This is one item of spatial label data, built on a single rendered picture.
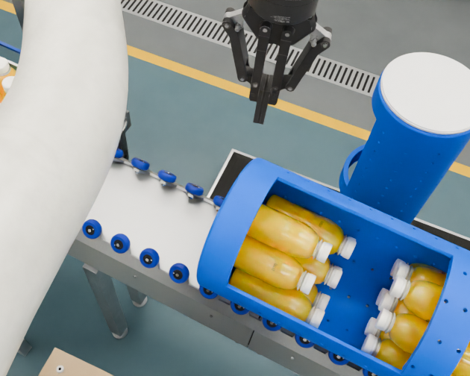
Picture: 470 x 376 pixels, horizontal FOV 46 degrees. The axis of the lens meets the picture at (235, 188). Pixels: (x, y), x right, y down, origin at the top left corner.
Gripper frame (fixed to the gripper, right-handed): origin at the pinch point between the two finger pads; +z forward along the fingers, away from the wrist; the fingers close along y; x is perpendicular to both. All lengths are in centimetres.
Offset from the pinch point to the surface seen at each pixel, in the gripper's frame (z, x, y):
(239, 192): 27.9, 1.5, -0.9
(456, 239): 135, 64, 87
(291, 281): 38.7, -8.8, 11.9
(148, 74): 156, 134, -61
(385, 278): 51, 2, 33
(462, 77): 47, 62, 50
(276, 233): 33.7, -2.1, 7.3
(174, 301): 65, -9, -11
